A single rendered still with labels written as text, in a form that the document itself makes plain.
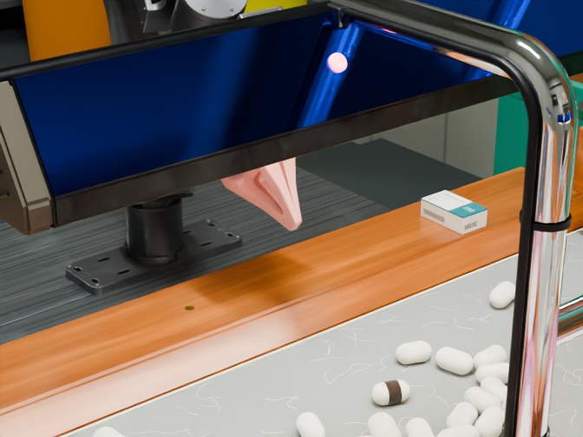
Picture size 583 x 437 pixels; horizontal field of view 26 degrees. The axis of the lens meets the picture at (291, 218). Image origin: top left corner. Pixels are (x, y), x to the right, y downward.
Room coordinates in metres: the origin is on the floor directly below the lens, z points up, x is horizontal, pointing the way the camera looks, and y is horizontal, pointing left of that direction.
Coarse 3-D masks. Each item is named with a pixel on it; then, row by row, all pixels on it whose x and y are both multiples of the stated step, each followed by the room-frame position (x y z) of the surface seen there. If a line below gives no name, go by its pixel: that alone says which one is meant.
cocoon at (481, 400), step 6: (468, 390) 0.86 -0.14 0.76; (474, 390) 0.86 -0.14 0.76; (480, 390) 0.85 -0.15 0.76; (468, 396) 0.85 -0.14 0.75; (474, 396) 0.85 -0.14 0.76; (480, 396) 0.85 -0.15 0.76; (486, 396) 0.85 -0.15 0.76; (492, 396) 0.85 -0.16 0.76; (474, 402) 0.85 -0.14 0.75; (480, 402) 0.84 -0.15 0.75; (486, 402) 0.84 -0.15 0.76; (492, 402) 0.84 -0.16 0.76; (498, 402) 0.84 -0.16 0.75; (480, 408) 0.84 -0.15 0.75; (486, 408) 0.84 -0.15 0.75
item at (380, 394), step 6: (378, 384) 0.87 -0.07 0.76; (384, 384) 0.86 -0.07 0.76; (402, 384) 0.87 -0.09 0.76; (408, 384) 0.87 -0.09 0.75; (372, 390) 0.86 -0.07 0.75; (378, 390) 0.86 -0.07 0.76; (384, 390) 0.86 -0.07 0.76; (402, 390) 0.86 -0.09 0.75; (408, 390) 0.86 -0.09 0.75; (372, 396) 0.86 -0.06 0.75; (378, 396) 0.86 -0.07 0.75; (384, 396) 0.86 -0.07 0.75; (402, 396) 0.86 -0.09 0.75; (408, 396) 0.86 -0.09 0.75; (378, 402) 0.86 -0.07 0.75; (384, 402) 0.86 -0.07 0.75
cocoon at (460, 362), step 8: (440, 352) 0.92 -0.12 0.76; (448, 352) 0.91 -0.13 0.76; (456, 352) 0.91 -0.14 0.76; (464, 352) 0.91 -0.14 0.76; (440, 360) 0.91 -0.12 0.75; (448, 360) 0.91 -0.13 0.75; (456, 360) 0.91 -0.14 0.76; (464, 360) 0.90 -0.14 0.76; (472, 360) 0.91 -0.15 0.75; (448, 368) 0.91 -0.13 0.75; (456, 368) 0.90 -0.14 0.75; (464, 368) 0.90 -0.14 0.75; (472, 368) 0.91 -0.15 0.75
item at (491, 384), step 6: (486, 378) 0.88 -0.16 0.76; (492, 378) 0.87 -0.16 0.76; (486, 384) 0.87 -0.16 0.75; (492, 384) 0.87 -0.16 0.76; (498, 384) 0.86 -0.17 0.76; (486, 390) 0.87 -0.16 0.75; (492, 390) 0.86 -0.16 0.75; (498, 390) 0.86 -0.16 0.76; (504, 390) 0.86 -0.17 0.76; (498, 396) 0.85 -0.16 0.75; (504, 396) 0.85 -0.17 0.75
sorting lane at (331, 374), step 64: (512, 256) 1.13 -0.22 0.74; (576, 256) 1.13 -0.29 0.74; (384, 320) 1.00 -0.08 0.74; (448, 320) 1.00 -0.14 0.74; (512, 320) 1.00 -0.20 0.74; (192, 384) 0.89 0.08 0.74; (256, 384) 0.89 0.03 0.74; (320, 384) 0.89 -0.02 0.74; (448, 384) 0.89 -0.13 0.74; (576, 384) 0.89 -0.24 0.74
